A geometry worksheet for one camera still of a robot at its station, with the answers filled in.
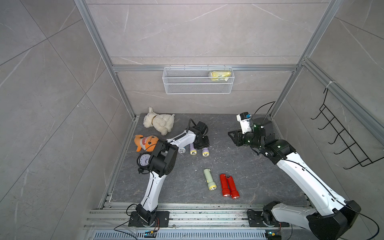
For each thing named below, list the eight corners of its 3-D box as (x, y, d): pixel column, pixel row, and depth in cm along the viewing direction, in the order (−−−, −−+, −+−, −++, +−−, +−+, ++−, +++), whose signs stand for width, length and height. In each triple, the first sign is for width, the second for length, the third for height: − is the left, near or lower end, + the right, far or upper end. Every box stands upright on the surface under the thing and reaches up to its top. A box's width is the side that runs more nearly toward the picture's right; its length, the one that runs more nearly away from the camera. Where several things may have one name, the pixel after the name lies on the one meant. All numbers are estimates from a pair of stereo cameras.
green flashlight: (210, 191, 84) (210, 189, 81) (202, 171, 91) (202, 169, 89) (216, 189, 85) (217, 187, 82) (208, 169, 92) (209, 167, 90)
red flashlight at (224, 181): (223, 197, 82) (224, 195, 79) (219, 176, 90) (220, 174, 87) (229, 196, 82) (230, 194, 80) (225, 176, 90) (226, 173, 87)
